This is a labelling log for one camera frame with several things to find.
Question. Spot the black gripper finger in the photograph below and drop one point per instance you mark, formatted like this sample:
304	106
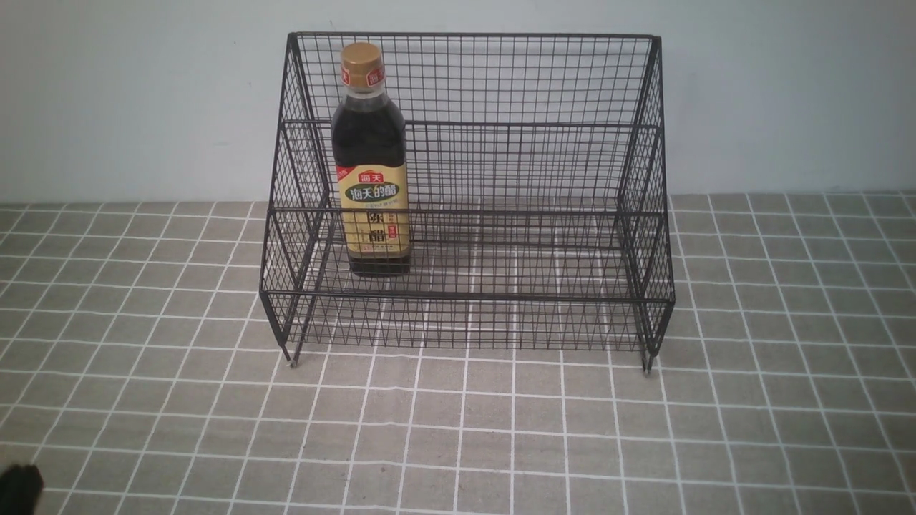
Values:
21	488

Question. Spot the dark vinegar bottle gold cap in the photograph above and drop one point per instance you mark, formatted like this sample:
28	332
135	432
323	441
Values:
368	139

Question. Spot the grey checkered tablecloth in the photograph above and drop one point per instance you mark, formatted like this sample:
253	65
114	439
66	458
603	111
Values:
140	374

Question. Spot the black wire mesh shelf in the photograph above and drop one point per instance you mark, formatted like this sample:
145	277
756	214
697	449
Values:
537	197

